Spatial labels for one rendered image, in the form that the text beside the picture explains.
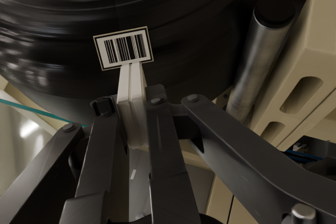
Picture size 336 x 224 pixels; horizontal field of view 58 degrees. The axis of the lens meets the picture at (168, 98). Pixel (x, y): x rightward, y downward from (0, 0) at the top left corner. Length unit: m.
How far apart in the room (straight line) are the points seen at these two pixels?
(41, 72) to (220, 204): 0.64
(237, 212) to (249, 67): 0.54
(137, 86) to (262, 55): 0.26
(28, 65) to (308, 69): 0.32
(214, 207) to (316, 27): 0.64
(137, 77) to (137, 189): 0.78
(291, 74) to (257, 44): 0.05
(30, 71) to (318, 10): 0.34
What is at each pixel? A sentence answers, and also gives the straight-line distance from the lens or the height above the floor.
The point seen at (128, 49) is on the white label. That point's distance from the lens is 0.34.
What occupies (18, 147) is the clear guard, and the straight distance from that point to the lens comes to 1.10.
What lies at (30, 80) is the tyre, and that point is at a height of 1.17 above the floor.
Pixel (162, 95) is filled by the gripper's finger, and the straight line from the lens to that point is 0.17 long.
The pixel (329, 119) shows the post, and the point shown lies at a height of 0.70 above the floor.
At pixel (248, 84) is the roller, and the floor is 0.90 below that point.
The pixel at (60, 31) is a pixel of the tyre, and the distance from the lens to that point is 0.36.
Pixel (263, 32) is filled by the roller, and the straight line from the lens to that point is 0.37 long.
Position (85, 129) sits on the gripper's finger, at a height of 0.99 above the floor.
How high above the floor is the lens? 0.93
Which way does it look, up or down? 11 degrees up
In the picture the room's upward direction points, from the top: 75 degrees counter-clockwise
